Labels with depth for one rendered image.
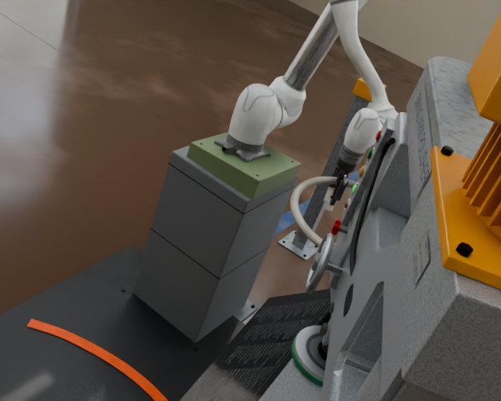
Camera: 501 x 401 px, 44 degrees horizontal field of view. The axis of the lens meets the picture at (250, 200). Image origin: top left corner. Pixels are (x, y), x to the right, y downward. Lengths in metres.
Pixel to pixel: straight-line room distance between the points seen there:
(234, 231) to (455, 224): 1.81
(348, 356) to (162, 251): 1.70
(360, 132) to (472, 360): 1.68
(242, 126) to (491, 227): 1.81
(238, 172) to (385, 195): 1.08
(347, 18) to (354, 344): 1.42
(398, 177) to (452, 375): 0.74
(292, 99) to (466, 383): 2.00
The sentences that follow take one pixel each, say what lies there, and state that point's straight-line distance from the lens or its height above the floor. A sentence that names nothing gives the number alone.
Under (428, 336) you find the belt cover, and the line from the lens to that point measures 0.67.
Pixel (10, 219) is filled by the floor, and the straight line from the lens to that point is 3.32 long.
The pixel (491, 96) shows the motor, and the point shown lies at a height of 1.87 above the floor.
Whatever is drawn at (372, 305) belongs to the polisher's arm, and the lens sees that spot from 1.11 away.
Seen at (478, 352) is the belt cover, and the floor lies 1.64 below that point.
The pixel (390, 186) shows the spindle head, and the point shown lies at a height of 1.44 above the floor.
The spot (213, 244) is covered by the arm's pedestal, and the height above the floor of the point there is 0.53.
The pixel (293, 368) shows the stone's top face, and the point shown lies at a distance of 1.75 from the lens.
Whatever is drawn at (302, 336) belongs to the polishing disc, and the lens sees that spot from 1.81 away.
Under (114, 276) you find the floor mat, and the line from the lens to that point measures 3.06.
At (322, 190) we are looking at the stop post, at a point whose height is 0.42.
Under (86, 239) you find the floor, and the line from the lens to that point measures 3.26.
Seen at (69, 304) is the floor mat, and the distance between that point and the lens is 2.88.
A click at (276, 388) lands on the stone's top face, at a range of 1.68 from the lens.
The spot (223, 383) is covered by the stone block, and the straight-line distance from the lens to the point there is 1.80.
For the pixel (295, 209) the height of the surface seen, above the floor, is 0.93.
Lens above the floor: 2.02
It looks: 31 degrees down
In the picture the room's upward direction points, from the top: 21 degrees clockwise
